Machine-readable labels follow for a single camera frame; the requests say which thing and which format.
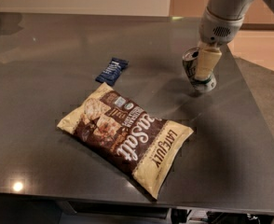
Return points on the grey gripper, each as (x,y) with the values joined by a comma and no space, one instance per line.
(218,29)

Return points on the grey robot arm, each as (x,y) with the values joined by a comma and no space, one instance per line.
(217,5)

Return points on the blue snack bar wrapper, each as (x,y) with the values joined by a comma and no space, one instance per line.
(112,72)

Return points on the Late July chips bag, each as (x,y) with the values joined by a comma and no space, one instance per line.
(119,130)

